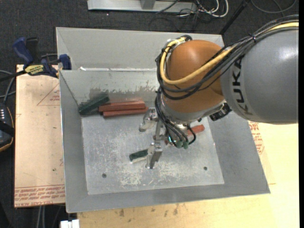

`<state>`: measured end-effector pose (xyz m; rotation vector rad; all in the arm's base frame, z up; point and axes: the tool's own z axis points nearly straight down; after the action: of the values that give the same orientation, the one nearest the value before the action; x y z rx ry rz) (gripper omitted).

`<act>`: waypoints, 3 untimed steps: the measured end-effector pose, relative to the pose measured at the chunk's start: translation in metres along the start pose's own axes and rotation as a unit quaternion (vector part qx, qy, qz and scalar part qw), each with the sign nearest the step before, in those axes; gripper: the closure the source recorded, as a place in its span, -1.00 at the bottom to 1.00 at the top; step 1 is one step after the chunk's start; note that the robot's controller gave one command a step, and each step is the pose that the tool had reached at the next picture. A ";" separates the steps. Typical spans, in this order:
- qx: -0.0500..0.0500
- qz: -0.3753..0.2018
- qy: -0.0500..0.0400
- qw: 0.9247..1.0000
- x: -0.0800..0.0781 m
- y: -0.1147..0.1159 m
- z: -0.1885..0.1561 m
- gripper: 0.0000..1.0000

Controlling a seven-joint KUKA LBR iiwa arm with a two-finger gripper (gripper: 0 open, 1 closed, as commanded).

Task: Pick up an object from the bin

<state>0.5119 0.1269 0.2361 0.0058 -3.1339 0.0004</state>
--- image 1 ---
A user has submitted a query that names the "black cylinder on white bracket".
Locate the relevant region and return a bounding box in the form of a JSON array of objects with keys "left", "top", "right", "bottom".
[{"left": 208, "top": 102, "right": 233, "bottom": 122}]

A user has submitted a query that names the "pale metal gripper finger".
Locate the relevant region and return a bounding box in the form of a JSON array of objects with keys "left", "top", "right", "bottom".
[
  {"left": 149, "top": 144, "right": 164, "bottom": 170},
  {"left": 145, "top": 145, "right": 155, "bottom": 169}
]

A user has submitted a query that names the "short dark green flat block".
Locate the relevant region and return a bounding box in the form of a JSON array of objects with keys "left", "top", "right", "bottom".
[{"left": 129, "top": 149, "right": 149, "bottom": 162}]

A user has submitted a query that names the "grey metal bin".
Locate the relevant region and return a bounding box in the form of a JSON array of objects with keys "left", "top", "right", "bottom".
[{"left": 56, "top": 27, "right": 271, "bottom": 213}]

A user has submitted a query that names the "red-brown flat block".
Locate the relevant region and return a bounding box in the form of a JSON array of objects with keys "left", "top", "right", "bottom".
[
  {"left": 102, "top": 107, "right": 150, "bottom": 119},
  {"left": 187, "top": 124, "right": 205, "bottom": 138},
  {"left": 98, "top": 100, "right": 146, "bottom": 113}
]

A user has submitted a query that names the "long dark green flat block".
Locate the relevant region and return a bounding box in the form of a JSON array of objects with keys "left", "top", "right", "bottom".
[{"left": 78, "top": 95, "right": 111, "bottom": 115}]

